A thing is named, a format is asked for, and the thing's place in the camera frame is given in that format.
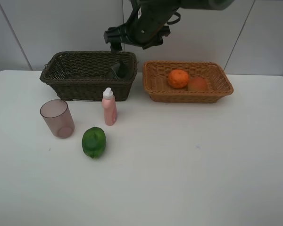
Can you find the translucent purple plastic cup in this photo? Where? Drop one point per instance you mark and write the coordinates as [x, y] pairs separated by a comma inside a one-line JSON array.
[[58, 118]]

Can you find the dark brown wicker basket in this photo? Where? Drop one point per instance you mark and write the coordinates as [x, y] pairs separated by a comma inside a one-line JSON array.
[[82, 75]]

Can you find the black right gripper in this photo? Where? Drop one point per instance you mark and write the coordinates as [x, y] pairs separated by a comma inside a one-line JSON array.
[[140, 34]]

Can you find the green lime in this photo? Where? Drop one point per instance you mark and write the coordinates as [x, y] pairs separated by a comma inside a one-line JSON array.
[[94, 142]]

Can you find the pink bottle white cap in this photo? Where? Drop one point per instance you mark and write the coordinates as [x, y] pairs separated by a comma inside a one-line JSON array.
[[109, 107]]

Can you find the dark green pump bottle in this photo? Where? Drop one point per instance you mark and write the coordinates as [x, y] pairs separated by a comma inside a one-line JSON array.
[[118, 71]]

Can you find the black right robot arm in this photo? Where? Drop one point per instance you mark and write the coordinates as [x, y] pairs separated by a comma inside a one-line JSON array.
[[149, 21]]

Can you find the light brown wicker basket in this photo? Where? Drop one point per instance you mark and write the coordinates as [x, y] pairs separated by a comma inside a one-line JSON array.
[[155, 76]]

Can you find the red orange peach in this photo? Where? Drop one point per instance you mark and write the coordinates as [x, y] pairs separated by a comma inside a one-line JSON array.
[[197, 84]]

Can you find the orange tangerine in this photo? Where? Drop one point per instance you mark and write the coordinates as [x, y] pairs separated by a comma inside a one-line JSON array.
[[178, 79]]

